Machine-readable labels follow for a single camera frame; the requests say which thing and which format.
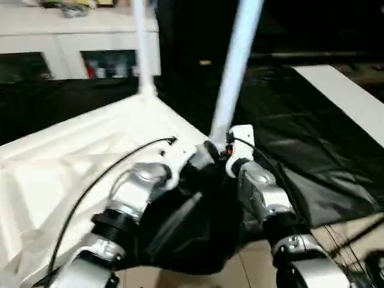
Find white tapered table leg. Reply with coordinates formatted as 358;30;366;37
209;0;265;143
131;0;159;97

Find white plastic table top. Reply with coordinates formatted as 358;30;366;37
0;92;223;288

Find black work mat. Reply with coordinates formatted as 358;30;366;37
0;56;384;275

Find white flat board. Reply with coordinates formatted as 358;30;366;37
292;65;384;139

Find black stand pole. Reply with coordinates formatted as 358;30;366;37
329;212;384;250

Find white sideboard cabinet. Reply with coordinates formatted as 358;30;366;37
0;8;162;80

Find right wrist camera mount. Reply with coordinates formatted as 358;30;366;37
224;124;255;178

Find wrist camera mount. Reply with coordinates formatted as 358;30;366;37
224;124;255;178
160;140;199;190

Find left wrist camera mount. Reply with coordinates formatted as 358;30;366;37
160;140;199;190

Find robot arm base with cables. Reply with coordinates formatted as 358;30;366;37
326;215;384;288

